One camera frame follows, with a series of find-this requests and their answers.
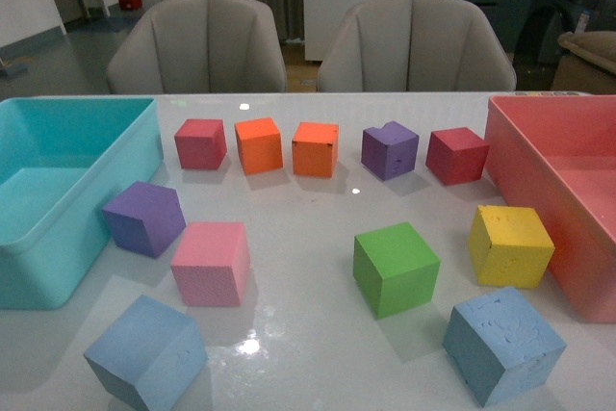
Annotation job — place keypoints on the right beige chair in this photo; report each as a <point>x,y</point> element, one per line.
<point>415,45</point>

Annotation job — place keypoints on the left beige chair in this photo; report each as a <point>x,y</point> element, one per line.
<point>200,46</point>

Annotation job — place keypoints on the green foam cube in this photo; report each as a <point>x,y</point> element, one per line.
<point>394,268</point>

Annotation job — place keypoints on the right orange foam cube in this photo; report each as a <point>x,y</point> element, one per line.
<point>315,149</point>

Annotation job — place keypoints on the brown cardboard box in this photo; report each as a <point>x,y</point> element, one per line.
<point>588,63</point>

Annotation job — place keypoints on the yellow foam cube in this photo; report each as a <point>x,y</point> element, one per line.
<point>509,246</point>

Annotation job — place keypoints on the teal plastic bin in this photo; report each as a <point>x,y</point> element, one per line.
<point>62,159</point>

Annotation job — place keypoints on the red foam cube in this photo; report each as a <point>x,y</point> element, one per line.
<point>201,144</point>
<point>456,155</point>

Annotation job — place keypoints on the left purple foam cube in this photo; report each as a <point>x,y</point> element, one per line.
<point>145,218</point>

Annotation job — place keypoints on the purple foam cube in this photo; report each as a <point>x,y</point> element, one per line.
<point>389,151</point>
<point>145,218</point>

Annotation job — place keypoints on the beige chair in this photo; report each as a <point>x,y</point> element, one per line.
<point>200,46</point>
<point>415,45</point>

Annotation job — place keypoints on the left red foam cube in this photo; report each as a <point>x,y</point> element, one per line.
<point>201,144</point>

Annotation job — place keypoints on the left orange foam cube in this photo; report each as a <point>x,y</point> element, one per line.
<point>259,145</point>

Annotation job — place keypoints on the orange foam cube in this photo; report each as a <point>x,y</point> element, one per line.
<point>315,149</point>
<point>259,145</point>

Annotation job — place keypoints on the pink plastic bin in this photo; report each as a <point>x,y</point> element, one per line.
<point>556,154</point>

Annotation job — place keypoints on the dark washing machine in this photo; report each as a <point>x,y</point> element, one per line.
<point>537,48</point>

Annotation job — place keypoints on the right purple foam cube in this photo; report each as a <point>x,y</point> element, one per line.
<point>389,151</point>

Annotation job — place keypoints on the blue foam cube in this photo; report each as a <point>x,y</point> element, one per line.
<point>501,345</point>
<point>149,355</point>

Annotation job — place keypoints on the right red foam cube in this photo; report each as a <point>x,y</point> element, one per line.
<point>456,155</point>

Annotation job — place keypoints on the pink foam cube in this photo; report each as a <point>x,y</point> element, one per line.
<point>211,264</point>

